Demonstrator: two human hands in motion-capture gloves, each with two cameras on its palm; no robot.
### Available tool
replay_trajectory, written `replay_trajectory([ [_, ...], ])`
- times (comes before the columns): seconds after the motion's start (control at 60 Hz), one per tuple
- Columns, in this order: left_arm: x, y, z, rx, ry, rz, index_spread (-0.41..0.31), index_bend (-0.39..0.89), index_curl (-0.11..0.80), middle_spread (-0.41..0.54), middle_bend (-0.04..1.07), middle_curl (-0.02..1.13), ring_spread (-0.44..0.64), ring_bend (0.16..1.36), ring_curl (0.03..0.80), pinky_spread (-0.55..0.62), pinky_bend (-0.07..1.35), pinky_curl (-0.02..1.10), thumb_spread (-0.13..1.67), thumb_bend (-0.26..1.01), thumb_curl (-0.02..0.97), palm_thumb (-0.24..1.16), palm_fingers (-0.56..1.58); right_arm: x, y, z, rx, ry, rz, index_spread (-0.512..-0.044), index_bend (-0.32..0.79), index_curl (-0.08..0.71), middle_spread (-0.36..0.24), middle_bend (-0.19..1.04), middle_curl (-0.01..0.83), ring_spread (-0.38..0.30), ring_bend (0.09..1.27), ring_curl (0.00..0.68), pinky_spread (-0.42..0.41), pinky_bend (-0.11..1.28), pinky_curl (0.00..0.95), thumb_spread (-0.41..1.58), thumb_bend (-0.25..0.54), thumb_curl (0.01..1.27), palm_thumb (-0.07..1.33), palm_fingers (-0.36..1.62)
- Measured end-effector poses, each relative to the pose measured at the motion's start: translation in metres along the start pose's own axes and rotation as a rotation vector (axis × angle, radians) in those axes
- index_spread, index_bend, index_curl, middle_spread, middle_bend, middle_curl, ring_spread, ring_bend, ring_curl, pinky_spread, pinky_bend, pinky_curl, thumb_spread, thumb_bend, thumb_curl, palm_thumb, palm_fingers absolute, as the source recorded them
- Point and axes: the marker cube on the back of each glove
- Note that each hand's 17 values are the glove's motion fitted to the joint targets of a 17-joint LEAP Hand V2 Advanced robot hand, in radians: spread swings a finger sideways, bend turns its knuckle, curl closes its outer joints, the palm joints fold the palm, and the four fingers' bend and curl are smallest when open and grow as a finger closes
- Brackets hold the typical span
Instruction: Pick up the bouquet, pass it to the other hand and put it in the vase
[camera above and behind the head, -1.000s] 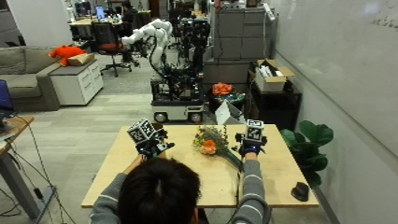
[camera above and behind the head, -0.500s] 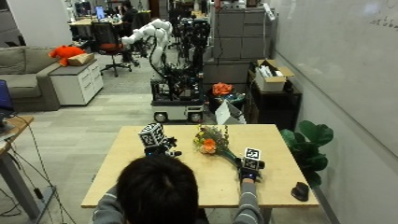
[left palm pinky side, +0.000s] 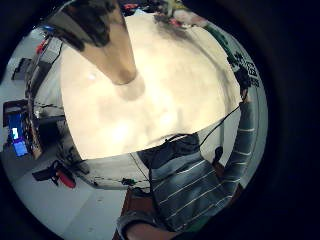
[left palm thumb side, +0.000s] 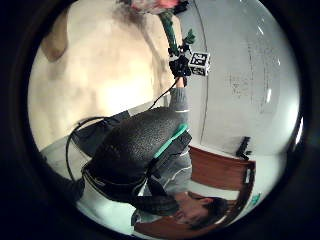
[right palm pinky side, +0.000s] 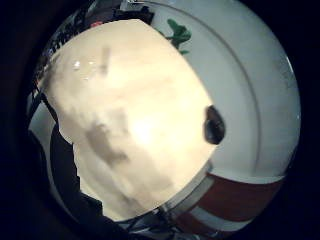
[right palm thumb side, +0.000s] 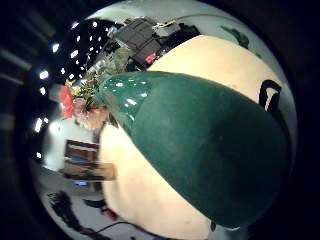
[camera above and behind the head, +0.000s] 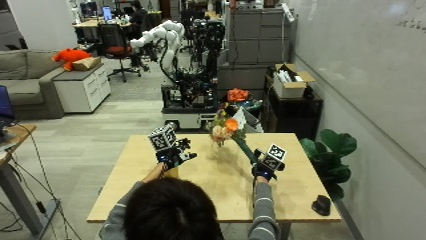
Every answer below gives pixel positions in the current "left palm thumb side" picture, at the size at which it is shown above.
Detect pink artificial flower green stem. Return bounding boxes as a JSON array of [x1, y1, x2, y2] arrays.
[[128, 0, 197, 58]]

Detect white marker cube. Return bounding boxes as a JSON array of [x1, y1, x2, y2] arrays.
[[188, 51, 212, 77]]

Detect the person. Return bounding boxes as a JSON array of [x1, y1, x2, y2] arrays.
[[41, 77, 232, 234]]

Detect whiteboard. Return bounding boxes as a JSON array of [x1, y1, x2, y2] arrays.
[[192, 0, 302, 158]]

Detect small green object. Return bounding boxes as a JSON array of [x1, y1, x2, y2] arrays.
[[250, 193, 263, 206]]

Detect black glove cable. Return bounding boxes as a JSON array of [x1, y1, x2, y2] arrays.
[[65, 115, 111, 183], [147, 79, 178, 111]]

